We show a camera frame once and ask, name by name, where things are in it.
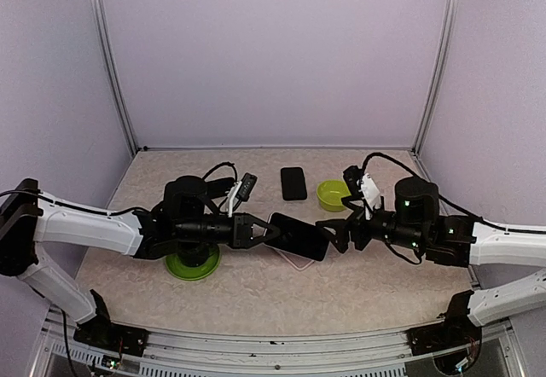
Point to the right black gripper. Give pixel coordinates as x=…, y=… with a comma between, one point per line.
x=341, y=226

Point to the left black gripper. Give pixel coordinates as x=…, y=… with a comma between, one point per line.
x=242, y=223

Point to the black phone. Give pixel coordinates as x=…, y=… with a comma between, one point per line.
x=298, y=238

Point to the pink phone case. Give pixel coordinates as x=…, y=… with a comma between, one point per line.
x=297, y=262

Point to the black phone case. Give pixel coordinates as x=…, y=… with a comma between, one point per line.
x=293, y=184
x=219, y=188

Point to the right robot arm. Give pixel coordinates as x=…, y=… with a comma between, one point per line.
x=455, y=240

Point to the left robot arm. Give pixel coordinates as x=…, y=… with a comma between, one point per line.
x=187, y=216

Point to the green bowl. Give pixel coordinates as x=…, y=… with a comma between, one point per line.
x=330, y=194

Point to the dark green mug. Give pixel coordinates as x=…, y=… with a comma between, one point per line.
x=193, y=254

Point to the green plate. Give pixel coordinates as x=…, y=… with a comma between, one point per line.
x=177, y=268

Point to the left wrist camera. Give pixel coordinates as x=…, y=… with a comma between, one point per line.
x=240, y=192

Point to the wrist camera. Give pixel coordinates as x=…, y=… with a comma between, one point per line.
x=240, y=192
x=362, y=188

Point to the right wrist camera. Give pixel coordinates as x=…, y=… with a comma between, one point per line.
x=362, y=188

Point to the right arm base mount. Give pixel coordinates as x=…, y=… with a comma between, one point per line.
x=455, y=330

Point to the aluminium front rail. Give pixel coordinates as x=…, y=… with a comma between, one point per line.
x=170, y=353

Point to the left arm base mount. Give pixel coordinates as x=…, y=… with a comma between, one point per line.
x=101, y=332

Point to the right aluminium frame post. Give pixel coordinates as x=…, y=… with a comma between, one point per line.
x=448, y=23

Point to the aluminium frame post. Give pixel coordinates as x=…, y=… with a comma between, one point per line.
x=448, y=23
x=113, y=77

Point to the left aluminium frame post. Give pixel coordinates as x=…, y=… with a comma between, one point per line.
x=113, y=77

